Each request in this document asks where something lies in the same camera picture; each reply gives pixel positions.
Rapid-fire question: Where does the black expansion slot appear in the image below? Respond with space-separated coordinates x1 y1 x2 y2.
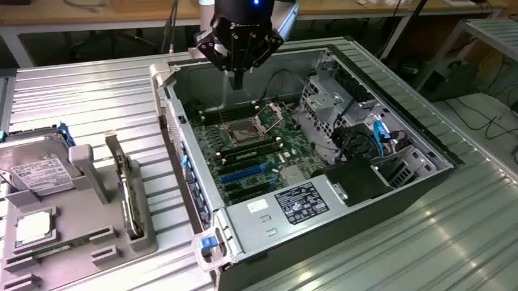
216 162 261 178
224 178 272 201

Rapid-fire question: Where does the silver chipset heatsink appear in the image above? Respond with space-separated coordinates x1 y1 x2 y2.
280 168 307 186

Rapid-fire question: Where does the grey parts rack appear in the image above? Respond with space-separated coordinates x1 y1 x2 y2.
0 144 158 291

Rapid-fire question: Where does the hanging cable with connector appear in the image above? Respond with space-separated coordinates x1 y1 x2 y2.
162 0 180 55

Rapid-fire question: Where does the CPU socket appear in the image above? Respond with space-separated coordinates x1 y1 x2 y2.
220 119 272 147

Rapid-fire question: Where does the black RAM slot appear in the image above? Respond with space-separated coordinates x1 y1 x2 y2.
198 103 258 118
200 111 254 126

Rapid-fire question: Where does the loose green RAM stick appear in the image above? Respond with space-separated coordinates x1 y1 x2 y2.
5 235 92 264

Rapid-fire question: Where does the black box device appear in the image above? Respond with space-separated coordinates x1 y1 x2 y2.
420 59 480 102

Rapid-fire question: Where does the blue wire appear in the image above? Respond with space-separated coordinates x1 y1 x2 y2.
372 119 391 158

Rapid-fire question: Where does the black chair base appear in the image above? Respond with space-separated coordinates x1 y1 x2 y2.
64 28 161 61

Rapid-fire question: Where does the green graphics card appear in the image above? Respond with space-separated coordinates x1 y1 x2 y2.
104 130 146 241

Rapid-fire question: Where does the green motherboard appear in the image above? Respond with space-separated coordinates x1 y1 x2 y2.
188 99 329 207

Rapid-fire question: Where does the installed green RAM stick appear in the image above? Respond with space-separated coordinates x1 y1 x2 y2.
221 145 282 162

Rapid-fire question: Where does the blue expansion slot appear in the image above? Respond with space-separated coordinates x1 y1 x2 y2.
220 168 264 184

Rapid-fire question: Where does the metal slat shelf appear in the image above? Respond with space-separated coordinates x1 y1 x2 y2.
413 18 518 92

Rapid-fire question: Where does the blue disk carrier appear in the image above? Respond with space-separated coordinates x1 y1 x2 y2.
0 121 77 147

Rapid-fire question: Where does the silver drive cage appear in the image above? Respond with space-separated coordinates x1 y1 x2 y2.
297 74 365 165

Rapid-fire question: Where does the silver hard disk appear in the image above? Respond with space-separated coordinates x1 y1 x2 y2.
0 132 78 196

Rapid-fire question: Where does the silver power supply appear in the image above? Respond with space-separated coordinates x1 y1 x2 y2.
224 174 349 256

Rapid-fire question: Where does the metal socket cover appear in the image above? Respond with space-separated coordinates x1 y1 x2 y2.
250 102 287 136

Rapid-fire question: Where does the black plastic shroud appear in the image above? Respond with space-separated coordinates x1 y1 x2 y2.
309 158 393 207

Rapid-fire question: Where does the black looped wire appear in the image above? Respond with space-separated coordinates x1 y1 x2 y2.
260 69 305 104

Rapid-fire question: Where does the thin locking lever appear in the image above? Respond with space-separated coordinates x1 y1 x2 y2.
216 101 228 128

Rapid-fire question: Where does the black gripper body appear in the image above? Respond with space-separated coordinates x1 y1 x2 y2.
212 0 276 63

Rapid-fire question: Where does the open black PC case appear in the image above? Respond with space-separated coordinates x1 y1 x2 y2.
148 44 465 291

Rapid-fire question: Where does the silver CPU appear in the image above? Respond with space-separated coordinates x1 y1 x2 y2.
14 212 56 243

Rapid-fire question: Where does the silver disk bay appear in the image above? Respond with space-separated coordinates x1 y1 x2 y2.
369 145 441 189

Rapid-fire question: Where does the wooden desk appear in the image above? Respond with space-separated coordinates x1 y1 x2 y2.
0 0 507 69

